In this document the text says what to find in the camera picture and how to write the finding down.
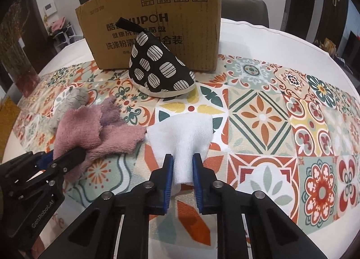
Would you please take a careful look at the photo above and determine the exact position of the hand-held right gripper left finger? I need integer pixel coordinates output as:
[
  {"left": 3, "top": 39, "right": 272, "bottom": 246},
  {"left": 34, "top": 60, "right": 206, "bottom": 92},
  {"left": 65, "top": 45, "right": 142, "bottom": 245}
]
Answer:
[{"left": 36, "top": 154, "right": 175, "bottom": 259}]

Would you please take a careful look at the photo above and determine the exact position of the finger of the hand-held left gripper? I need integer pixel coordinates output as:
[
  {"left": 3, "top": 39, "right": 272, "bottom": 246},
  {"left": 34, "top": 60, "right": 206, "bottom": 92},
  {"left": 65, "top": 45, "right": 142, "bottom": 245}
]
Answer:
[
  {"left": 0, "top": 151, "right": 54, "bottom": 188},
  {"left": 47, "top": 146, "right": 86, "bottom": 182}
]

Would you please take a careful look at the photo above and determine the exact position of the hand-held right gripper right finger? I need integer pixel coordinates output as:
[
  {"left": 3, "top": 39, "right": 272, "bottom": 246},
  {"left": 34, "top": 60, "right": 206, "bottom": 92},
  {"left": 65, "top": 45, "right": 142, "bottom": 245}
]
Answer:
[{"left": 192, "top": 153, "right": 324, "bottom": 259}]

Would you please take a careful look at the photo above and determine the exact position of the white cloth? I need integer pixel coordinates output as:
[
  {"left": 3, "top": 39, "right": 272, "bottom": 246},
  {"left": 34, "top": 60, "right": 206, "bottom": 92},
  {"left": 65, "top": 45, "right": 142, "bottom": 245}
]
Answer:
[{"left": 145, "top": 115, "right": 213, "bottom": 192}]

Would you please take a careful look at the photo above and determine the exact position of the pink fluffy towel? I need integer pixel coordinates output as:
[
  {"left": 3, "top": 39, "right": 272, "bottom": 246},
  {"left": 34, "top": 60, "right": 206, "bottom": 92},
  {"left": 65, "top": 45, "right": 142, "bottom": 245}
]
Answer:
[{"left": 53, "top": 98, "right": 148, "bottom": 182}]

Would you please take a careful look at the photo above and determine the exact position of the brown cardboard box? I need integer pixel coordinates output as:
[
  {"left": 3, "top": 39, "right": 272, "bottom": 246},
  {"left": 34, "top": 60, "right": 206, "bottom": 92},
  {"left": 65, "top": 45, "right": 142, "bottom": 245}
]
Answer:
[{"left": 74, "top": 0, "right": 223, "bottom": 72}]

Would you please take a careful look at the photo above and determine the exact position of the yellow woven tissue box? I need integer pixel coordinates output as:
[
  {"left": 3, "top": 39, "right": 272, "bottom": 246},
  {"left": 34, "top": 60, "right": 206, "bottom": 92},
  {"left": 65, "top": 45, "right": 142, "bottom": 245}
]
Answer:
[{"left": 0, "top": 94, "right": 22, "bottom": 136}]

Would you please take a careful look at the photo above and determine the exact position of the grey patterned cloth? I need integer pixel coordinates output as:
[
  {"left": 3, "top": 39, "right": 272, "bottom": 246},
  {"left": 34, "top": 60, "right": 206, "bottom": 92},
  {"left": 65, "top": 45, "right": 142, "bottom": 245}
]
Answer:
[{"left": 48, "top": 86, "right": 90, "bottom": 133}]

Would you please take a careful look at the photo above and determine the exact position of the glass vase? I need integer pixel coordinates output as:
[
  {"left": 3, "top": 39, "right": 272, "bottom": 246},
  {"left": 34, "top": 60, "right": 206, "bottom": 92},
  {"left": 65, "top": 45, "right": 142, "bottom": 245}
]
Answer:
[{"left": 0, "top": 51, "right": 41, "bottom": 98}]

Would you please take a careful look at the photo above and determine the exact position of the colourful tile-pattern table runner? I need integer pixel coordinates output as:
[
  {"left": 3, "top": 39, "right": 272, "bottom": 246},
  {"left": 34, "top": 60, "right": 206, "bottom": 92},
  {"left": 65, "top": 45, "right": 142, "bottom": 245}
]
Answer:
[{"left": 11, "top": 54, "right": 360, "bottom": 248}]

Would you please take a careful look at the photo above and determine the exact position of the black spotted cone pot holder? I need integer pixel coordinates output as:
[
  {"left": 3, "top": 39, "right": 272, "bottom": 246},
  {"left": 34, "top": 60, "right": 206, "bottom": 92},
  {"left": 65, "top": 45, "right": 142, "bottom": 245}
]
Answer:
[{"left": 117, "top": 17, "right": 196, "bottom": 99}]

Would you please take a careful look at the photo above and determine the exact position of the white shoe rack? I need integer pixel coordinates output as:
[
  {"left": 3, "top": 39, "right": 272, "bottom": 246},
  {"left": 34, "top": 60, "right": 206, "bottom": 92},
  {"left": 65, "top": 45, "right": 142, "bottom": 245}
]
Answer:
[{"left": 48, "top": 17, "right": 85, "bottom": 51}]

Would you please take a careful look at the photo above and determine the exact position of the grey dining chair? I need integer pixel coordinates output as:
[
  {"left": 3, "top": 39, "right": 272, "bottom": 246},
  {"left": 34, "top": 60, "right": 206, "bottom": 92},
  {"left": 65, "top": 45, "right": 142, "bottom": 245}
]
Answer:
[{"left": 221, "top": 0, "right": 269, "bottom": 27}]

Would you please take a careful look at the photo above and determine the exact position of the black television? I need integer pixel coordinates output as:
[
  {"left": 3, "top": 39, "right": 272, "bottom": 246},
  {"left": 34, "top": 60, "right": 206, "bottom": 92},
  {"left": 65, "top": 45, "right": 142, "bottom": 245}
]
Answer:
[{"left": 342, "top": 31, "right": 360, "bottom": 74}]

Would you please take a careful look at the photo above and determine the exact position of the dark wooden door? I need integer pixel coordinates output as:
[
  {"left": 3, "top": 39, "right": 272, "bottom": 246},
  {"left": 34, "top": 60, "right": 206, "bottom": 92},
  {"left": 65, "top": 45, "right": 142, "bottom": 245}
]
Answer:
[{"left": 284, "top": 0, "right": 324, "bottom": 43}]

